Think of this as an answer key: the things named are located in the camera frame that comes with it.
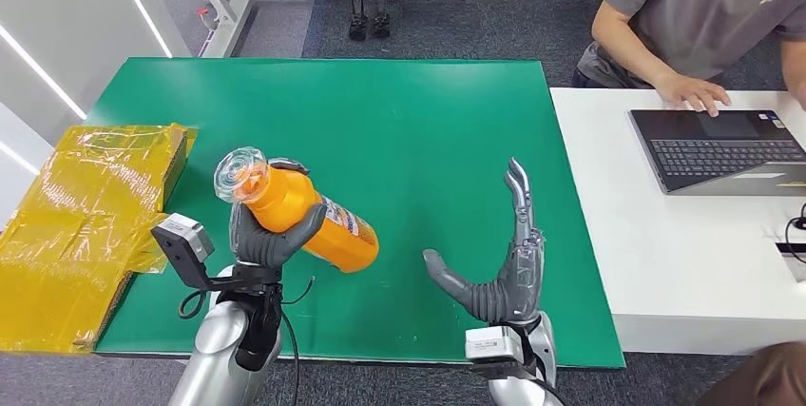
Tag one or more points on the person's right forearm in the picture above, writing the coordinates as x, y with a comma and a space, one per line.
626, 50

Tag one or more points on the green desk mat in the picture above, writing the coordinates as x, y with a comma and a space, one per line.
390, 138

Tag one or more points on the person's right hand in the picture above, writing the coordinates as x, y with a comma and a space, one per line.
692, 91

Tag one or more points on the person's left forearm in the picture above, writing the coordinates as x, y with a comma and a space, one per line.
794, 69

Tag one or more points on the brown object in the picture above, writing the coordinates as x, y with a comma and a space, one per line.
762, 381

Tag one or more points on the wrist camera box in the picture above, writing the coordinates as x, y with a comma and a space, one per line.
494, 345
182, 242

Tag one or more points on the white table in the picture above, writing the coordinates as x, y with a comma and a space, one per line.
692, 258

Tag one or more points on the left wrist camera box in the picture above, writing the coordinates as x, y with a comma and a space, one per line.
182, 242

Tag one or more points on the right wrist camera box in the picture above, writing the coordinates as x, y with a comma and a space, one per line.
494, 345

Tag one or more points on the yellow film wrapped box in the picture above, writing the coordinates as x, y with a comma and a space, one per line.
69, 220

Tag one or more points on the white metal frame stand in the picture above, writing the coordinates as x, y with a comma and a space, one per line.
233, 19

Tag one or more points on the dark grey laptop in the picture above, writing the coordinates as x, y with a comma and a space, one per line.
724, 151

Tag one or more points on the orange bottle with label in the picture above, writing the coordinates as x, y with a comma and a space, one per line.
343, 239

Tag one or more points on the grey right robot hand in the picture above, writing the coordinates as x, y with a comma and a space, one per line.
513, 283

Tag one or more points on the red knob on frame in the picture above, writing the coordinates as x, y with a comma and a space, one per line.
201, 12

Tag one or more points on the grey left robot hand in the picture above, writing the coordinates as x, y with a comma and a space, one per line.
264, 249

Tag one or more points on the person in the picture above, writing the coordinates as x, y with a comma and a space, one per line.
692, 6

